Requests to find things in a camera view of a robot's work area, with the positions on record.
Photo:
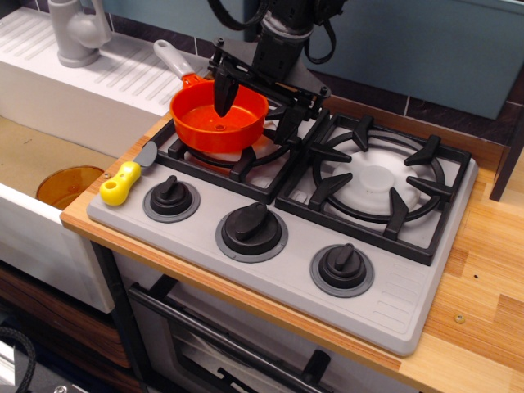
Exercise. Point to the white toy sink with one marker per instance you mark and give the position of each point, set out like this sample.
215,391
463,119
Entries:
55,117

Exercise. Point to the black right burner grate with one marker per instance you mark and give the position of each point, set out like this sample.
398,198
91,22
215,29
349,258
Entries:
394,191

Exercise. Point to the blue-grey wall cabinet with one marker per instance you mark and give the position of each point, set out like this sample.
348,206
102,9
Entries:
465,55

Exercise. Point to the toy oven door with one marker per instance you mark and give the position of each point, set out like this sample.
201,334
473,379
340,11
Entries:
206,345

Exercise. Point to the orange pot with grey handle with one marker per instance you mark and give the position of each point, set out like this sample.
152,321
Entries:
192,108

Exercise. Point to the black left stove knob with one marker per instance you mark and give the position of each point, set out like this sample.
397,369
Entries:
171,201

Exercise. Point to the black oven door handle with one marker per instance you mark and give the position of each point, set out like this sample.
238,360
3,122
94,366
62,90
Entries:
307,381

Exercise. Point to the yellow handled grey knife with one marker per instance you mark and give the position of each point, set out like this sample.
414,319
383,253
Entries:
115,191

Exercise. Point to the black left burner grate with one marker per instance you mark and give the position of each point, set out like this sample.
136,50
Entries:
257,172

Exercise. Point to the black right stove knob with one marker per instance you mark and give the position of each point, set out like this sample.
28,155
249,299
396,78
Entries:
342,271

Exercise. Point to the grey toy faucet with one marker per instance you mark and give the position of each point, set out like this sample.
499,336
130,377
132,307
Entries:
79,36

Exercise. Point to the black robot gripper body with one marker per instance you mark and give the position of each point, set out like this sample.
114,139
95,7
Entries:
271,66

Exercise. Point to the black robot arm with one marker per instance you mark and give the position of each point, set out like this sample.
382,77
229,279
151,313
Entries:
288,19

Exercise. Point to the black middle stove knob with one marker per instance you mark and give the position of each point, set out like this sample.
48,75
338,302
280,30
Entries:
251,234

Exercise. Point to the grey toy stove top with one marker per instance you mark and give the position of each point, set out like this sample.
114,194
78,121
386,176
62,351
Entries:
391,314

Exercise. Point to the orange translucent bowl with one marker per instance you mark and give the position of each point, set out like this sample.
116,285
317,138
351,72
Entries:
64,186

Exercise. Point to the black stove knob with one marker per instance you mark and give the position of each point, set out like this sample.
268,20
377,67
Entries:
251,234
171,201
342,271

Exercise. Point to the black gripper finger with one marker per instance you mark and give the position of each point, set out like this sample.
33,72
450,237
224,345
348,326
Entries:
225,92
290,118

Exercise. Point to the black burner grate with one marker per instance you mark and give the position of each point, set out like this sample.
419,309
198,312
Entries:
257,172
394,191

